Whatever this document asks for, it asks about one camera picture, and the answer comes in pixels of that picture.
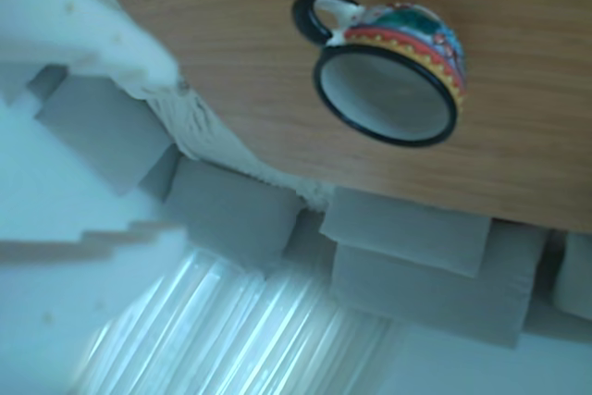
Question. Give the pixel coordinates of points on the black-rimmed patterned ceramic cup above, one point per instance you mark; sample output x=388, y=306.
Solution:
x=384, y=99

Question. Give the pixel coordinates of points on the white pleated curtain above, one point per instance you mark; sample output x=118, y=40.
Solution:
x=231, y=321

